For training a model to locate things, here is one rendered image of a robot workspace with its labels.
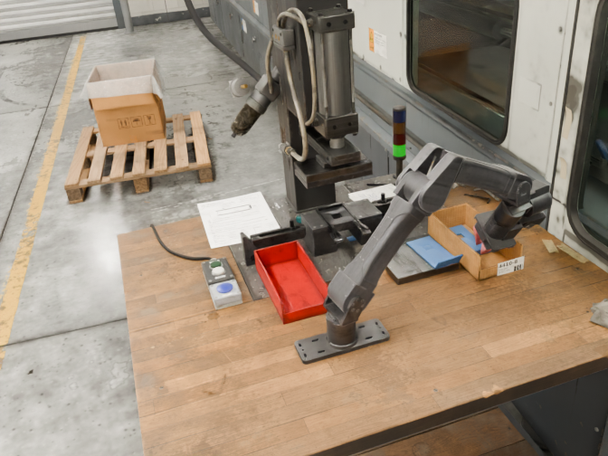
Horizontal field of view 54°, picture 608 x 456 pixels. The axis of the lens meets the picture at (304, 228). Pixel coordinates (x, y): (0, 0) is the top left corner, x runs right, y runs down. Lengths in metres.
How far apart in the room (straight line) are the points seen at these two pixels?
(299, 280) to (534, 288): 0.56
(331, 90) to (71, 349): 1.97
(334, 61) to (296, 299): 0.57
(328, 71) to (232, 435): 0.83
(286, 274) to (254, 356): 0.30
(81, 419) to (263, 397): 1.51
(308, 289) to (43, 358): 1.78
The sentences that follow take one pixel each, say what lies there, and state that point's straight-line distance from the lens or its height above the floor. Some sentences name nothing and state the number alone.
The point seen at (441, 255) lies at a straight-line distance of 1.56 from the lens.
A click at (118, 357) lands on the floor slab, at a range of 2.87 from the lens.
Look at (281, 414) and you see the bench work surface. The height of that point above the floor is 0.90.
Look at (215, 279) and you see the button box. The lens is 1.52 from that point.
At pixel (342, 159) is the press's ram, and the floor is 1.17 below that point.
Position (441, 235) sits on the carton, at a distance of 1.62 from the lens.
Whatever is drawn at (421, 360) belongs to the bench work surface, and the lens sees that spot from 1.29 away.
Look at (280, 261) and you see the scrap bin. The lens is 1.59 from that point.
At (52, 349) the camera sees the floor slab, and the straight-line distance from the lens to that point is 3.06.
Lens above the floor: 1.76
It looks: 30 degrees down
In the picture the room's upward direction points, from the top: 5 degrees counter-clockwise
